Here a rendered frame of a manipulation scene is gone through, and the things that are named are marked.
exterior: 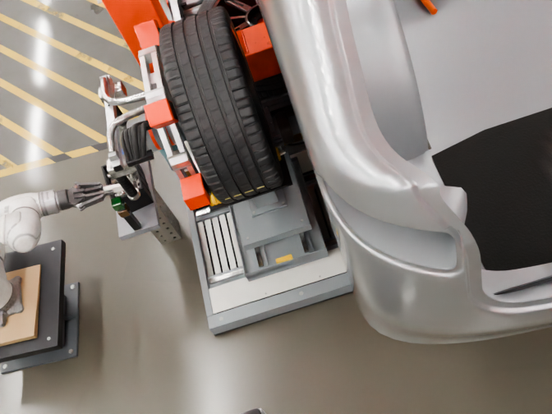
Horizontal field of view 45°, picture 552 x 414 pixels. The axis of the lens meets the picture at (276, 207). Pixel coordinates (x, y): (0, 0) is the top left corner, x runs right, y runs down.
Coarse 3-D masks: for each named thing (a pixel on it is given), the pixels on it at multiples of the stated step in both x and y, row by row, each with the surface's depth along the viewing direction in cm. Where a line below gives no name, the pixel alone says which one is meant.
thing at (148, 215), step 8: (144, 168) 282; (152, 176) 282; (152, 184) 277; (152, 192) 274; (144, 208) 271; (152, 208) 270; (136, 216) 270; (144, 216) 269; (152, 216) 268; (120, 224) 270; (128, 224) 269; (144, 224) 267; (152, 224) 266; (120, 232) 267; (128, 232) 267; (136, 232) 267; (144, 232) 268
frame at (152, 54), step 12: (156, 48) 219; (144, 60) 217; (156, 60) 216; (144, 72) 214; (156, 72) 213; (144, 84) 212; (156, 96) 208; (180, 132) 214; (168, 144) 211; (180, 144) 211; (168, 156) 212; (180, 156) 212; (192, 156) 257; (180, 168) 214; (192, 168) 216
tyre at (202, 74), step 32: (160, 32) 217; (192, 32) 210; (224, 32) 207; (192, 64) 205; (224, 64) 202; (192, 96) 203; (224, 96) 202; (192, 128) 204; (224, 128) 204; (256, 128) 205; (224, 160) 210; (256, 160) 212; (224, 192) 221; (256, 192) 233
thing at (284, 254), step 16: (304, 192) 294; (240, 240) 289; (288, 240) 283; (304, 240) 278; (320, 240) 280; (240, 256) 282; (256, 256) 279; (272, 256) 281; (288, 256) 275; (304, 256) 276; (320, 256) 280; (256, 272) 278; (272, 272) 281
